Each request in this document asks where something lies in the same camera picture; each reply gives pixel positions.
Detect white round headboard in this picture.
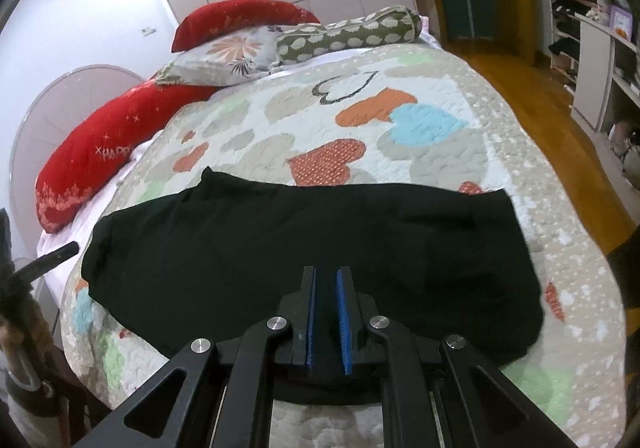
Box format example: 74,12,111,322
12,64,146,249

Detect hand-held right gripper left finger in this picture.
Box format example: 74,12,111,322
71,266,318,448

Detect floral pillow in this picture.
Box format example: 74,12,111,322
154,24,301,87

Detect heart patterned quilt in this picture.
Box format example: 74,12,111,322
61,44,632,448

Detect black handle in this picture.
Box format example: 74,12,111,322
15,242,80,281

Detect green bolster with white print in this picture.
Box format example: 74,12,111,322
276,8,424,64

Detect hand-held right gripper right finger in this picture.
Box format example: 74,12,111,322
336,267,583,448

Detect black pants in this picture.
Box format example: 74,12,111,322
81,167,546,405

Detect white shelf unit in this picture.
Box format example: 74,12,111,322
572,12,640,133

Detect long red pillow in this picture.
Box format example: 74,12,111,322
35,80,217,233

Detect white bed sheet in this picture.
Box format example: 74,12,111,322
38,158,151,279

